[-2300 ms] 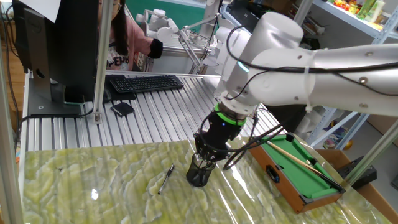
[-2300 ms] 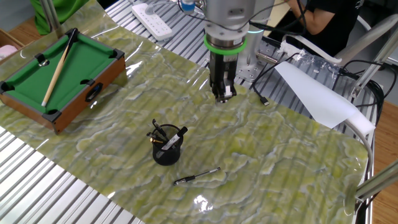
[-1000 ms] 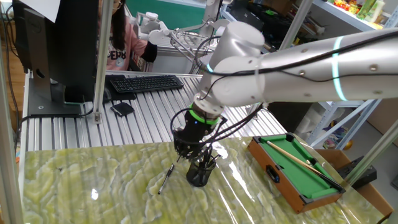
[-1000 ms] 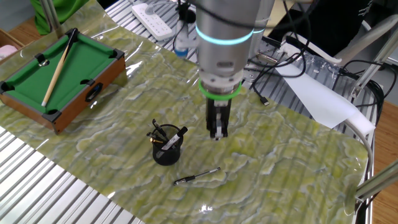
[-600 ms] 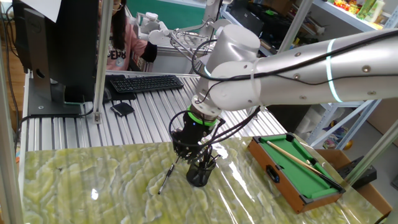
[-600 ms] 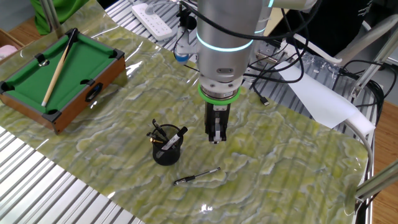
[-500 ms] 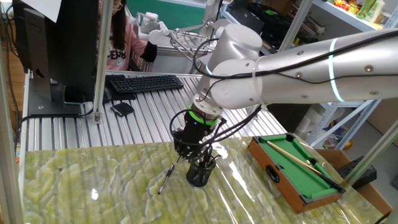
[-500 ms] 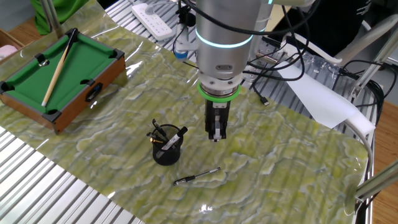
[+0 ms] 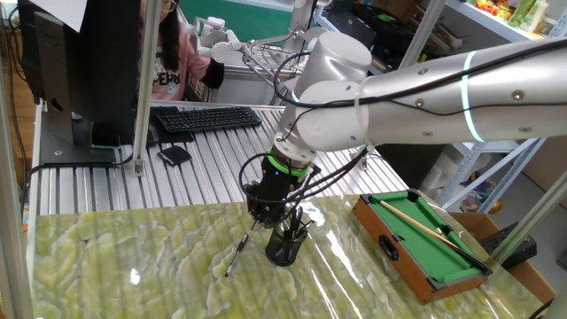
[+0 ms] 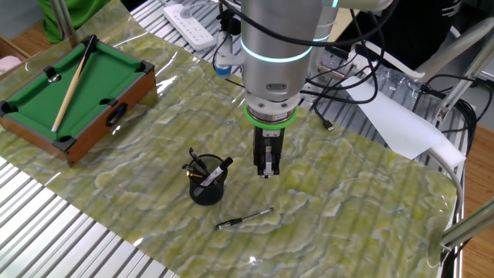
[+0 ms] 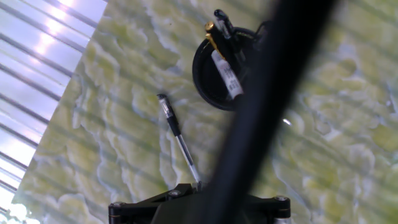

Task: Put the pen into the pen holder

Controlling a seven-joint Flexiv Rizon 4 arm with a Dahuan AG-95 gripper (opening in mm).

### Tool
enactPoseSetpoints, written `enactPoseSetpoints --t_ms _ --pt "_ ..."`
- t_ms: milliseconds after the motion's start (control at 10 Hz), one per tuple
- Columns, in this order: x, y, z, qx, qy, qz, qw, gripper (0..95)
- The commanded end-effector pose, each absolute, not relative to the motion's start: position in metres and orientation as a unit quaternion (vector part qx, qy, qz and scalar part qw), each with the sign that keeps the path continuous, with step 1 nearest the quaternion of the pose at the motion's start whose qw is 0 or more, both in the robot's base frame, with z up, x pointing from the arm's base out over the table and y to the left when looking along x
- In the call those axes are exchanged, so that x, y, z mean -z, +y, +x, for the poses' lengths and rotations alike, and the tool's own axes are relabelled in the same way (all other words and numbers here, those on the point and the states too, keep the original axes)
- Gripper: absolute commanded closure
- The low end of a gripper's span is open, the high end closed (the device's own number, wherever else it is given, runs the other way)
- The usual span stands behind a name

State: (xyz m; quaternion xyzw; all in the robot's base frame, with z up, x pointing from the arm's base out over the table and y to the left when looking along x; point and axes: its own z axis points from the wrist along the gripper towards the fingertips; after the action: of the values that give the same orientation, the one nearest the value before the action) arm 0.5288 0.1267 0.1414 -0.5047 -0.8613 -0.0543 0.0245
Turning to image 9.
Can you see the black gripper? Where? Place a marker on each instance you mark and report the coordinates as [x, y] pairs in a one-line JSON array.
[[281, 186]]

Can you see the clear gel pen black grip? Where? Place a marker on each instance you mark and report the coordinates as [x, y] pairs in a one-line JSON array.
[[237, 254]]

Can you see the black sleeved forearm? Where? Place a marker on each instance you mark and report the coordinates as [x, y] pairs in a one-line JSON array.
[[215, 73]]

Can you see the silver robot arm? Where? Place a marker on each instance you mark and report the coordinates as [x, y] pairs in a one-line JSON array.
[[443, 102]]

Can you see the black clip pen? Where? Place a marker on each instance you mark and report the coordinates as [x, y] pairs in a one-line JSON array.
[[296, 223]]

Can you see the short black pen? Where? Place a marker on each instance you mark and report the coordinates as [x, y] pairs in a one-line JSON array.
[[308, 225]]

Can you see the black mesh pen holder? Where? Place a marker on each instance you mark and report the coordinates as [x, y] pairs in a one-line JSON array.
[[283, 252]]

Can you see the black keyboard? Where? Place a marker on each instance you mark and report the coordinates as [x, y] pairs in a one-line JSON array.
[[208, 119]]

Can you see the black wallet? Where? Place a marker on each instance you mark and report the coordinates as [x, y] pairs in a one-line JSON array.
[[175, 155]]

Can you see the black mouse pad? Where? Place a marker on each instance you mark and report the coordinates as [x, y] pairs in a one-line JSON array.
[[173, 136]]

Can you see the green marble pattern mat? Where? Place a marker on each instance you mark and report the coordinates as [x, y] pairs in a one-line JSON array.
[[155, 266]]

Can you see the black computer mouse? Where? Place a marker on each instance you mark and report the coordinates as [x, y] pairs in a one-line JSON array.
[[153, 135]]

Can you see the white red carton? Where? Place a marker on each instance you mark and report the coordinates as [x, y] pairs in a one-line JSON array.
[[199, 84]]

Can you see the wooden cue stick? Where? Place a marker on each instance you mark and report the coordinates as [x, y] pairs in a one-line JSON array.
[[416, 223]]

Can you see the silver articulated stand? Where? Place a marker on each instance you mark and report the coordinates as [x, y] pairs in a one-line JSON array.
[[259, 55]]

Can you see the mini pool table toy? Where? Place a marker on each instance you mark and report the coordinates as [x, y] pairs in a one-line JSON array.
[[421, 252]]

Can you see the person in pink shirt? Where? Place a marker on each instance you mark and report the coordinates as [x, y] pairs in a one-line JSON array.
[[192, 66]]

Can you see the black storage case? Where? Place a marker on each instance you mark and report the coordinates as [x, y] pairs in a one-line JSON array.
[[350, 28]]

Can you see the colourful toy pile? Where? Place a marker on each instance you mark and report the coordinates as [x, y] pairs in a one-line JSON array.
[[480, 195]]

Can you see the black computer monitor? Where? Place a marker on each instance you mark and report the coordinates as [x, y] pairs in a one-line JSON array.
[[102, 66]]

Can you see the black plastic stand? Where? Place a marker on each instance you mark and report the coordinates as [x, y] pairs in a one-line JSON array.
[[520, 252]]

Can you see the brown cardboard box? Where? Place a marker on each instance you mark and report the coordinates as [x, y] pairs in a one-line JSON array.
[[529, 277]]

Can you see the white paper note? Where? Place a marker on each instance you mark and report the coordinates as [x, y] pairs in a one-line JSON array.
[[62, 11]]

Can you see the white metal shelf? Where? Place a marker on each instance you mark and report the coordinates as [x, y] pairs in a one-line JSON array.
[[487, 21]]

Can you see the red yellow snack packs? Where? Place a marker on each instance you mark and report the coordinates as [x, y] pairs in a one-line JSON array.
[[491, 6]]

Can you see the pale drink bottle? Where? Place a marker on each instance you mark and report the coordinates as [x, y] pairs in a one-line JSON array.
[[535, 17]]

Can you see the aluminium frame post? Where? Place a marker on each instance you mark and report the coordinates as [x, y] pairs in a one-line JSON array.
[[11, 248], [423, 33], [148, 88], [531, 221]]

